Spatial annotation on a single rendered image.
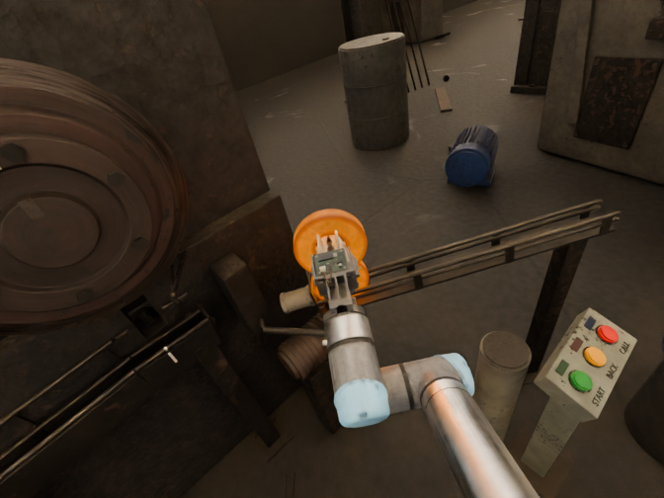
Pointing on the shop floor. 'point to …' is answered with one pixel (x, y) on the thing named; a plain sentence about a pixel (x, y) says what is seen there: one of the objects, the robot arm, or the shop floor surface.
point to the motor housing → (312, 371)
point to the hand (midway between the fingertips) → (328, 237)
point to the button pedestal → (568, 402)
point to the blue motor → (472, 157)
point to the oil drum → (375, 90)
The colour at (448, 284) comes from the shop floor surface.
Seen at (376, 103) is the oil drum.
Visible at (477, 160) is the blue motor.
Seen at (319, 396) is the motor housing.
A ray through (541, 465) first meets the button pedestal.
